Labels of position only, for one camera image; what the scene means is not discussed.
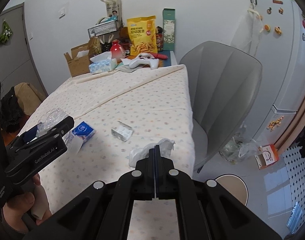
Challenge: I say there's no dotted cream tablecloth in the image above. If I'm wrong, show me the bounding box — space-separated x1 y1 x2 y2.
18 64 196 240

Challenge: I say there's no orange white carton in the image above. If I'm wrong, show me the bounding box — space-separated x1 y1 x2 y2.
255 144 279 170

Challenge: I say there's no black wire basket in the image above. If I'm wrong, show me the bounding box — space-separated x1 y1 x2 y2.
88 20 118 38

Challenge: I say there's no brown cardboard box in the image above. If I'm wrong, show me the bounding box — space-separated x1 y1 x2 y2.
64 43 90 77

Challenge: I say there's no clear plastic trash bag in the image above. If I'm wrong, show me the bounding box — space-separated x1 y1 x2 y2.
219 136 262 164

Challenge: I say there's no green tall box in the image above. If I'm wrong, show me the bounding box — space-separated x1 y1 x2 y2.
163 8 175 51

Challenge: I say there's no white game controller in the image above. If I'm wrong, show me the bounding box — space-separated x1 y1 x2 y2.
129 53 159 70

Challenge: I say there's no white tote bag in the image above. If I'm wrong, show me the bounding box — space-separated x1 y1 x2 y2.
100 0 122 21

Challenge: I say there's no round white trash bin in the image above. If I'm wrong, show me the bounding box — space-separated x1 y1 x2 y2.
215 174 249 206

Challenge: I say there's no white refrigerator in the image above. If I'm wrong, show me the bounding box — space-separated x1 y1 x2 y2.
245 0 305 145

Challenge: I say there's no blue tissue box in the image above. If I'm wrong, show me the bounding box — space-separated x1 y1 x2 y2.
89 51 118 74

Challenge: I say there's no mesh bag on fridge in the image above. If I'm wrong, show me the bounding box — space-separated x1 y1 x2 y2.
231 8 264 56

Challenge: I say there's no yellow snack bag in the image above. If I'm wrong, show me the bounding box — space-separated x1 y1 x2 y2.
127 15 158 56

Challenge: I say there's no white tissue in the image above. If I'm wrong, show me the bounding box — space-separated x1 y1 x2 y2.
128 138 176 168

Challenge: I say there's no grey upholstered chair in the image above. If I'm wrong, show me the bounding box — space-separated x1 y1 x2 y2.
180 41 263 172

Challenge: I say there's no person's left hand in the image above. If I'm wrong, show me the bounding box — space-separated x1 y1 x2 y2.
2 173 53 233

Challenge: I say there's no crushed clear plastic bottle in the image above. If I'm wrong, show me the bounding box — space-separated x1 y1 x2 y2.
36 108 74 148

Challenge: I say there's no blue tissue packet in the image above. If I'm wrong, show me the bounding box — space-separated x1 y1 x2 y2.
72 121 96 144

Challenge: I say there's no red sauce bottle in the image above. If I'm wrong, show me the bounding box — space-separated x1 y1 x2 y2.
156 26 163 51

